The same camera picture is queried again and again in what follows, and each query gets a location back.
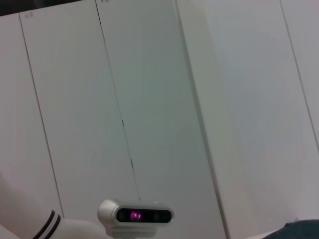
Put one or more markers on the teal fabric zipper bag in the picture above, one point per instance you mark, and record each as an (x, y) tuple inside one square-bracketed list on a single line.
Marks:
[(294, 230)]

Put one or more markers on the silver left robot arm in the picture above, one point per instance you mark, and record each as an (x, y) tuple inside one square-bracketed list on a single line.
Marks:
[(30, 214)]

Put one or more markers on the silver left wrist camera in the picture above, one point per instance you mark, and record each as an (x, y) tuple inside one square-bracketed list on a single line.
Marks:
[(139, 216)]

